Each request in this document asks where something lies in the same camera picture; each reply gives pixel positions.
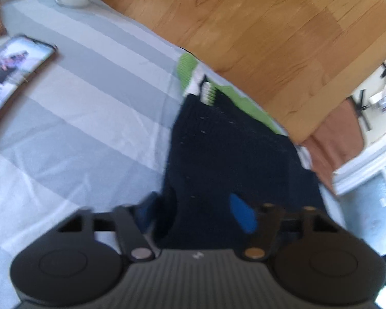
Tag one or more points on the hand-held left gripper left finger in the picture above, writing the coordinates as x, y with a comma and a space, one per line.
145, 215

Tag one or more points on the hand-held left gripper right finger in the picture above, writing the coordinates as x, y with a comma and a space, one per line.
243, 215

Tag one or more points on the navy green striped small sweater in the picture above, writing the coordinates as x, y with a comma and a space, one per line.
231, 154

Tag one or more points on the striped bed sheet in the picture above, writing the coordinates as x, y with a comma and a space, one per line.
83, 119

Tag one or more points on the brown board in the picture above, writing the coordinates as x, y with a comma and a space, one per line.
337, 141

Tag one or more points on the wooden headboard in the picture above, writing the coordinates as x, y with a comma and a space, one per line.
260, 38

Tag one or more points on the smartphone in pink case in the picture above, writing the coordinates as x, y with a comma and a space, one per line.
13, 70

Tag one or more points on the white window frame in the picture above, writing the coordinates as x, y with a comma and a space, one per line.
366, 170

